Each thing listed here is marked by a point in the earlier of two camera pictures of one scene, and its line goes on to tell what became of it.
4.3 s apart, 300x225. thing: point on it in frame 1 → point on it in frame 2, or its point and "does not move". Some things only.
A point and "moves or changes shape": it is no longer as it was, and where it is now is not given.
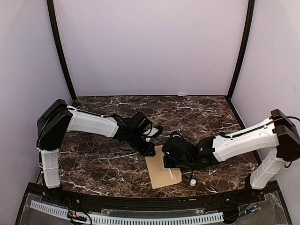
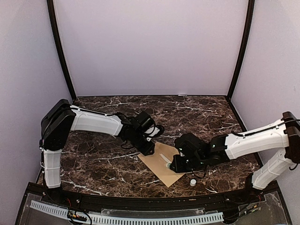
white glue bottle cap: (193, 182) does not move
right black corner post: (251, 6) does not move
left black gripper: (145, 151) does not move
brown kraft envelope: (160, 176) moves or changes shape
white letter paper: (170, 173) moves or changes shape
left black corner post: (61, 44) does not move
